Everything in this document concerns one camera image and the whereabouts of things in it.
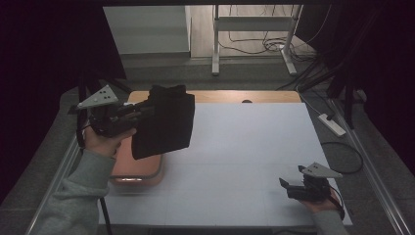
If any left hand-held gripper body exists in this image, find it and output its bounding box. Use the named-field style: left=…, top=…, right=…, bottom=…
left=76, top=84, right=141, bottom=138

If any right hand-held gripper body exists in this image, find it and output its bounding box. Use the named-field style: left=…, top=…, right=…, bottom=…
left=287, top=162, right=345, bottom=203

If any black garment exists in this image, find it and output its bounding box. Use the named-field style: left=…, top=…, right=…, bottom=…
left=130, top=84, right=197, bottom=162

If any pink plastic basket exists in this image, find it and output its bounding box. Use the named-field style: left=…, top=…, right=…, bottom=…
left=109, top=130, right=165, bottom=188

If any person's right hand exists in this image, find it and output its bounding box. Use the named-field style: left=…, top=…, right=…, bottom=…
left=299, top=188, right=341, bottom=215

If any person's left hand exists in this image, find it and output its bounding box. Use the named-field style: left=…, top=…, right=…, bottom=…
left=83, top=124, right=138, bottom=159

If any white power strip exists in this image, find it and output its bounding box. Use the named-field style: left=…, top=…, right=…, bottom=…
left=317, top=113, right=347, bottom=137

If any white table cover sheet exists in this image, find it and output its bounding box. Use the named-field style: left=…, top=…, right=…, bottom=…
left=97, top=102, right=354, bottom=227

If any white cabinet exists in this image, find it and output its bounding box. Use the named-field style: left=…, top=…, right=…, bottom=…
left=103, top=5, right=192, bottom=56

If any black curtain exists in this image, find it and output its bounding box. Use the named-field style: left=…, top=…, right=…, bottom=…
left=294, top=0, right=415, bottom=174
left=0, top=0, right=127, bottom=204

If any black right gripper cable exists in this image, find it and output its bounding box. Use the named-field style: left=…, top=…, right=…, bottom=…
left=328, top=186, right=346, bottom=220

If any black looped floor cable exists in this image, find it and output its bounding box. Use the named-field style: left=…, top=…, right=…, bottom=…
left=320, top=140, right=364, bottom=175

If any aluminium floor rail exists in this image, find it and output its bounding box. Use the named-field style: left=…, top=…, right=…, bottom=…
left=24, top=130, right=86, bottom=235
left=328, top=97, right=415, bottom=235

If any white power strip cable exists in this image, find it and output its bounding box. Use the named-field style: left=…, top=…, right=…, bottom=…
left=296, top=85, right=323, bottom=116

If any tangle of floor cables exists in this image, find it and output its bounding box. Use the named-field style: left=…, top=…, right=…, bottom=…
left=217, top=4, right=333, bottom=63

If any white metal stand frame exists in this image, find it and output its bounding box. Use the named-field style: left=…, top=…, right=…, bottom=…
left=210, top=4, right=304, bottom=77

